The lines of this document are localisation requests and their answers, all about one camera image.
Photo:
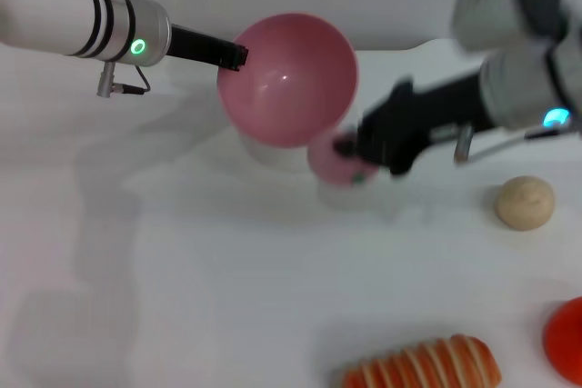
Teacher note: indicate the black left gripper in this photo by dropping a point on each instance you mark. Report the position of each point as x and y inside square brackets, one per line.
[195, 46]

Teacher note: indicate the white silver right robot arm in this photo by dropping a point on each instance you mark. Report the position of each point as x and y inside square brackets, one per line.
[514, 42]

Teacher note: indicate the red toy tomato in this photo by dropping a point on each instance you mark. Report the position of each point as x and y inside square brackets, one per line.
[566, 338]

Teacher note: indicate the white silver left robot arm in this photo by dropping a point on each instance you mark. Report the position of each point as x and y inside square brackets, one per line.
[54, 15]

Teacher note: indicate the orange striped toy bread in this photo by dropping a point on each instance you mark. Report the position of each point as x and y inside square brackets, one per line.
[423, 365]

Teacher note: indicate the pink toy peach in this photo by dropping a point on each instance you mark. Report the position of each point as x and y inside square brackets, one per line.
[332, 167]

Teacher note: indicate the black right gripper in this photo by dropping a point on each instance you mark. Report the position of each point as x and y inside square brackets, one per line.
[409, 124]

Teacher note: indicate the pink plastic bowl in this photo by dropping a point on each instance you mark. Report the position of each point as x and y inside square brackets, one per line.
[291, 83]

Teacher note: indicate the beige round toy bun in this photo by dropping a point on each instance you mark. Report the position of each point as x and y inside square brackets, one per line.
[523, 204]

